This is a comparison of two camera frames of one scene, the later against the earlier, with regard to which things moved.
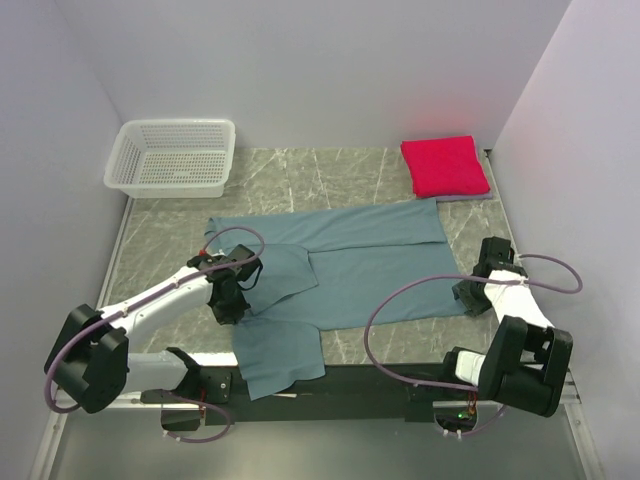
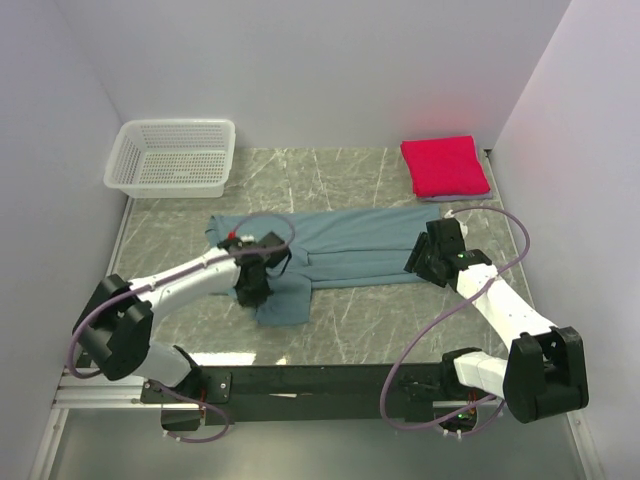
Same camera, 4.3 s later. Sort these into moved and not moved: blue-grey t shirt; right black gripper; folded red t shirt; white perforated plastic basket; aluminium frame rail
Moved: right black gripper; blue-grey t shirt
Not moved: aluminium frame rail; white perforated plastic basket; folded red t shirt
